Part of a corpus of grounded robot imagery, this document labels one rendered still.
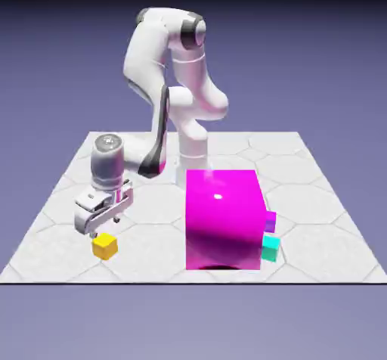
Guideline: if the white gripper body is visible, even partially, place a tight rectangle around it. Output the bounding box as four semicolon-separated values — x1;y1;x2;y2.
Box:
74;186;135;236

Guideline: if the small yellow cube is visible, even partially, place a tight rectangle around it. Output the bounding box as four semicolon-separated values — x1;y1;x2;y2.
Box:
91;232;119;262

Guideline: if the large magenta box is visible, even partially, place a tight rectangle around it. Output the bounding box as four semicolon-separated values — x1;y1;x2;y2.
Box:
184;169;269;272

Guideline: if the small purple cube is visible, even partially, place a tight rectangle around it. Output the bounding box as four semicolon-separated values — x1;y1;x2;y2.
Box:
264;210;278;234

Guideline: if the small teal cube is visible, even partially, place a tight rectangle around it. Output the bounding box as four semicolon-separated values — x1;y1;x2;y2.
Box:
260;234;282;263

